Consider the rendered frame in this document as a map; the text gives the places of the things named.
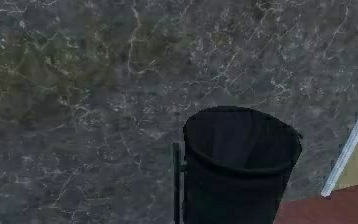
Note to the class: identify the black round waste bin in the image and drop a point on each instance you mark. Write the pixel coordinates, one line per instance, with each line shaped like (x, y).
(237, 186)

